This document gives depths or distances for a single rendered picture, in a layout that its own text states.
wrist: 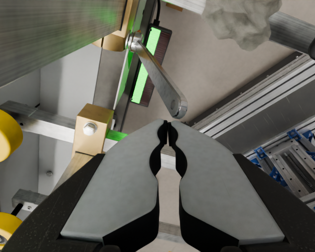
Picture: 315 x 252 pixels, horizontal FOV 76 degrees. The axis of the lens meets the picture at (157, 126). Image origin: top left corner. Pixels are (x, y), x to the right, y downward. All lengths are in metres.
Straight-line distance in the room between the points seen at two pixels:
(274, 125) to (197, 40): 0.59
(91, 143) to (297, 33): 0.33
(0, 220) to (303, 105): 1.20
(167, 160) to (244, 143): 0.87
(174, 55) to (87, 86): 0.67
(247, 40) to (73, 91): 0.45
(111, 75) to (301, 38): 0.33
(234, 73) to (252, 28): 0.97
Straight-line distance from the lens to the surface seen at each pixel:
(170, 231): 0.58
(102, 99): 0.48
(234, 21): 0.27
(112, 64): 0.45
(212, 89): 1.23
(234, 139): 1.17
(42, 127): 0.39
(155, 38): 0.43
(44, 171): 0.81
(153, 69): 0.17
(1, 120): 0.35
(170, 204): 1.82
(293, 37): 0.31
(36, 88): 0.62
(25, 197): 0.59
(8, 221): 0.53
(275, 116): 1.18
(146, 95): 0.46
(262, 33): 0.27
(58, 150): 0.73
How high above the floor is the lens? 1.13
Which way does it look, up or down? 59 degrees down
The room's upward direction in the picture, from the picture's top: 176 degrees counter-clockwise
